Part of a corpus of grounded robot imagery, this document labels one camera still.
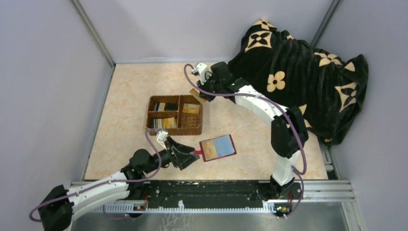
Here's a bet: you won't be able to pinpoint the brown wicker basket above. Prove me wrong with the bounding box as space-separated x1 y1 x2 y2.
145 95 203 136

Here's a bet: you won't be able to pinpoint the red leather card holder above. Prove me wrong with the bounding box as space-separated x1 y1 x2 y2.
192 134 237 162

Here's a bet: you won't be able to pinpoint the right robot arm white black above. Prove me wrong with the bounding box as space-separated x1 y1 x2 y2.
191 62 309 194

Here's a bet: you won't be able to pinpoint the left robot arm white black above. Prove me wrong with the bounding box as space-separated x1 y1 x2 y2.
38 136 200 231

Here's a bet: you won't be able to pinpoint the cards in lower compartment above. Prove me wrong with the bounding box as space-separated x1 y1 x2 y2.
149 118 165 129

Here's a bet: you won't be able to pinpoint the cards in compartment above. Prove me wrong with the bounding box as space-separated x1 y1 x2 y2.
153 102 179 112
149 118 165 129

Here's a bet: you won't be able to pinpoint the cards in upper compartment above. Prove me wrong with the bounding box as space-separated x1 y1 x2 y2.
153 102 179 112

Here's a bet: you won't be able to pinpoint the black floral blanket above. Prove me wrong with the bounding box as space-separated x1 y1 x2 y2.
228 19 369 145

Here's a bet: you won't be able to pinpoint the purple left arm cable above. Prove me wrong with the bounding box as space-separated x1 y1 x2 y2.
28 128 163 222

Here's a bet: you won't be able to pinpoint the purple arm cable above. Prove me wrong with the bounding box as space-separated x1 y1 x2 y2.
184 64 307 219
28 128 163 222

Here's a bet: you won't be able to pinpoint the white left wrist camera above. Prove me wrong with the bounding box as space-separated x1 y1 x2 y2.
156 128 168 148

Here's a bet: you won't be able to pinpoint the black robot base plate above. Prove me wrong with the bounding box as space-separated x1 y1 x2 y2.
113 179 304 211

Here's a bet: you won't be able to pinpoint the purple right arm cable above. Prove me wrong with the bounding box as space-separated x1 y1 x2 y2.
184 64 307 219

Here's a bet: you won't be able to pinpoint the aluminium frame rail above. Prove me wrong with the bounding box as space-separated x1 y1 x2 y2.
68 180 355 215

